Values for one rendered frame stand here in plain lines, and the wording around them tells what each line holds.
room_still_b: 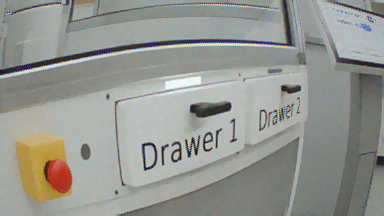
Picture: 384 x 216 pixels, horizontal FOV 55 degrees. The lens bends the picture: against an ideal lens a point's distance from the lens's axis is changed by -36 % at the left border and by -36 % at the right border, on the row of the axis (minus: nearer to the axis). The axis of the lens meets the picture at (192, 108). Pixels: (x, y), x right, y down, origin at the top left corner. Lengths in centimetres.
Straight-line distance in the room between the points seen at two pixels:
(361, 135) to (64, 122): 121
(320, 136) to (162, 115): 179
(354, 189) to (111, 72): 120
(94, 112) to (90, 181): 9
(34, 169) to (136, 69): 28
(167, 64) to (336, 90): 171
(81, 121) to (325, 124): 191
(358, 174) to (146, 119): 111
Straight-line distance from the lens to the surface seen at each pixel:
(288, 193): 128
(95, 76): 62
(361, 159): 164
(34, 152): 48
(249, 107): 91
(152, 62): 71
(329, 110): 240
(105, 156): 64
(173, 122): 72
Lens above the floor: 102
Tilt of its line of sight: 9 degrees down
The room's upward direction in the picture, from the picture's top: straight up
